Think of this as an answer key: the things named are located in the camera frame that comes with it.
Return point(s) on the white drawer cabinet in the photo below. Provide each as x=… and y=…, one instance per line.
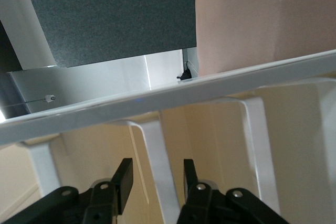
x=210, y=87

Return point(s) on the white post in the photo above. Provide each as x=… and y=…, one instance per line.
x=23, y=24

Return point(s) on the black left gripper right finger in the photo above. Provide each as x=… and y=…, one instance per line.
x=190, y=176

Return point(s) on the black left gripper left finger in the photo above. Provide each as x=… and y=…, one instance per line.
x=124, y=182

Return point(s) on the aluminium frame profile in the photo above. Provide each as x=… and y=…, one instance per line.
x=92, y=77

